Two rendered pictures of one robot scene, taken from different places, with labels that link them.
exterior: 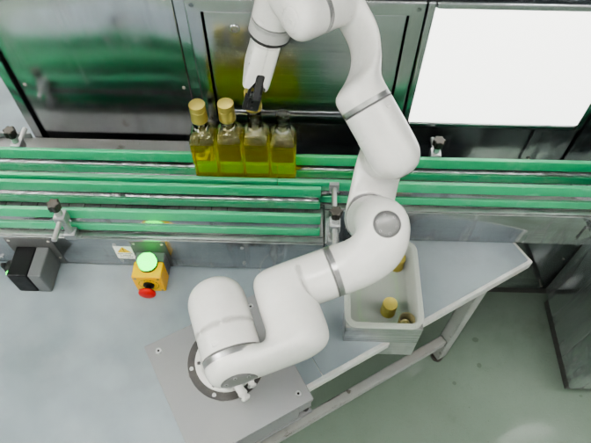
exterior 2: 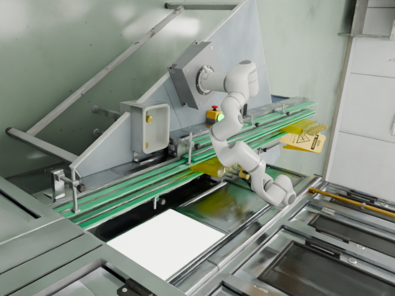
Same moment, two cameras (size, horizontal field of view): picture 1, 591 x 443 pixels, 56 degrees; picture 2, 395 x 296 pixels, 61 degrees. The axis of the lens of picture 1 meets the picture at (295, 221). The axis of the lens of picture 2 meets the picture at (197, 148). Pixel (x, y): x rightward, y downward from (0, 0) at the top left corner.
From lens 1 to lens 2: 1.30 m
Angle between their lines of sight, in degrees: 48
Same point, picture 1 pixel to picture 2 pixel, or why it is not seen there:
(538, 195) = (110, 194)
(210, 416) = (208, 59)
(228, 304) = (254, 86)
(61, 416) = (226, 59)
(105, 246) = not seen: hidden behind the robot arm
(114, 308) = (217, 100)
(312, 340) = (241, 76)
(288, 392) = (188, 70)
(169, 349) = not seen: hidden behind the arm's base
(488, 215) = (120, 178)
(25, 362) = not seen: hidden behind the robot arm
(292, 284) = (246, 95)
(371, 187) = (224, 143)
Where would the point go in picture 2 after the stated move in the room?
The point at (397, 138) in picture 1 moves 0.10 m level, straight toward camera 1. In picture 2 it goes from (248, 151) to (254, 127)
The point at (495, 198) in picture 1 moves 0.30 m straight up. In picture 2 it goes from (125, 186) to (178, 211)
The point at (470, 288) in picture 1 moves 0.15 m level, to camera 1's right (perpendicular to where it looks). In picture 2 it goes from (106, 141) to (76, 150)
